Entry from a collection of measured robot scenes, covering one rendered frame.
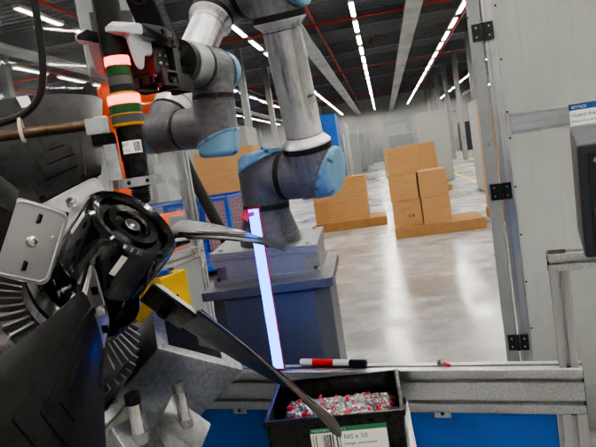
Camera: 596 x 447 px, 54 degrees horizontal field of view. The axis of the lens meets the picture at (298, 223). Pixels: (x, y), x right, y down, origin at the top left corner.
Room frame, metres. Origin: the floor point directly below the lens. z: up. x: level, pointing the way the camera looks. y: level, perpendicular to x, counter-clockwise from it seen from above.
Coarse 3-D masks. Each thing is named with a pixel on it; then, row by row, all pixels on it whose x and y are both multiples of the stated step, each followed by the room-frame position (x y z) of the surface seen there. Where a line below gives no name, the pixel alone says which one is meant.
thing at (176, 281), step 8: (176, 272) 1.25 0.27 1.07; (184, 272) 1.27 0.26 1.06; (160, 280) 1.19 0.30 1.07; (168, 280) 1.21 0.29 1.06; (176, 280) 1.24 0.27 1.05; (184, 280) 1.27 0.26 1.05; (168, 288) 1.21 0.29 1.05; (176, 288) 1.23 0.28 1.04; (184, 288) 1.26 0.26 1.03; (184, 296) 1.26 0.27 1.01; (144, 304) 1.21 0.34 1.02; (144, 312) 1.21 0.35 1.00; (144, 320) 1.21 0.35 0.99
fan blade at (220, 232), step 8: (176, 224) 1.04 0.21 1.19; (184, 224) 1.04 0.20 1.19; (192, 224) 1.04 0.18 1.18; (200, 224) 1.04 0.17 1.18; (216, 224) 1.06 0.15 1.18; (176, 232) 0.94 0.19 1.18; (184, 232) 0.84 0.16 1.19; (192, 232) 0.89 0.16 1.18; (200, 232) 0.89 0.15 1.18; (208, 232) 0.91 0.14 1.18; (216, 232) 0.93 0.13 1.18; (224, 232) 0.95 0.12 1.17; (232, 232) 0.97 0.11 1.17; (240, 232) 1.00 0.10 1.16; (248, 232) 1.04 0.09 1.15; (232, 240) 0.89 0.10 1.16; (240, 240) 0.89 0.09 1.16; (248, 240) 0.91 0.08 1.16; (256, 240) 0.94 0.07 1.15; (264, 240) 0.98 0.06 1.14; (280, 248) 0.96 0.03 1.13
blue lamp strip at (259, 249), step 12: (252, 216) 1.14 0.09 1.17; (252, 228) 1.14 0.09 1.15; (264, 252) 1.13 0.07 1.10; (264, 264) 1.14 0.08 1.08; (264, 276) 1.14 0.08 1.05; (264, 288) 1.14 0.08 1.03; (264, 300) 1.14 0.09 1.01; (264, 312) 1.14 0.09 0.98; (276, 324) 1.14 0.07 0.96; (276, 336) 1.14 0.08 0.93; (276, 348) 1.14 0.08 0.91; (276, 360) 1.14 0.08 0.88
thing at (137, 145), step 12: (120, 132) 0.80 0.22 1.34; (132, 132) 0.80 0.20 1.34; (120, 144) 0.81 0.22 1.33; (132, 144) 0.80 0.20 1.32; (144, 144) 0.82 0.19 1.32; (132, 156) 0.80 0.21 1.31; (144, 156) 0.81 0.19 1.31; (132, 168) 0.80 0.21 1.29; (144, 168) 0.81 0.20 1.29; (132, 192) 0.81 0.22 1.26; (144, 192) 0.81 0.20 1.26
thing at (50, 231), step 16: (16, 208) 0.66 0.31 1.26; (32, 208) 0.67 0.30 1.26; (48, 208) 0.68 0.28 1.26; (16, 224) 0.66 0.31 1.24; (32, 224) 0.67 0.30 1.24; (48, 224) 0.68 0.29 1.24; (64, 224) 0.69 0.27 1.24; (16, 240) 0.66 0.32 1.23; (48, 240) 0.68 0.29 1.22; (0, 256) 0.65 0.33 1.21; (16, 256) 0.66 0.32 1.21; (32, 256) 0.67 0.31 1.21; (48, 256) 0.68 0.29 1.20; (0, 272) 0.65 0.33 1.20; (16, 272) 0.66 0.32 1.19; (32, 272) 0.67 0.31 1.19; (48, 272) 0.68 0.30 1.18
